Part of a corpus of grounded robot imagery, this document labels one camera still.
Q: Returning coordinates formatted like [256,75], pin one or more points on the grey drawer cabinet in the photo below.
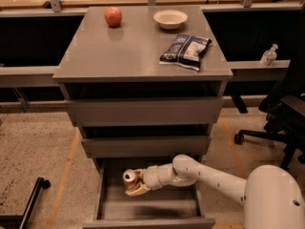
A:
[103,63]

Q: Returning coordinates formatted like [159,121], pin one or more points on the grey middle drawer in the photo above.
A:
[146,146]

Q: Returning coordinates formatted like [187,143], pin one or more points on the clear sanitizer bottle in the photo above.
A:
[269,56]

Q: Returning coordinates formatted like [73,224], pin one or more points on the red apple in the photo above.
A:
[113,16]

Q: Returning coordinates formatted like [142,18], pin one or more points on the black office chair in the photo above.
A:
[285,105]

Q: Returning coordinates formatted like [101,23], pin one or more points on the black wheeled stand base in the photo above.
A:
[21,221]

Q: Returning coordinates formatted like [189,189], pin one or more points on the orange soda can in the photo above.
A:
[130,179]

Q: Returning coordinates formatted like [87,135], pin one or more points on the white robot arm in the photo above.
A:
[270,196]

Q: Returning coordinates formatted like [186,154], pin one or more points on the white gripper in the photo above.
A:
[151,177]

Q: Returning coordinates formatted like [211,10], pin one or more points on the blue chip bag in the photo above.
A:
[186,51]

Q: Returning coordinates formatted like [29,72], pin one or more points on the white bowl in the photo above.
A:
[170,19]

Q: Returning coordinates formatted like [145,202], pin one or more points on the grey bottom drawer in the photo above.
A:
[167,208]

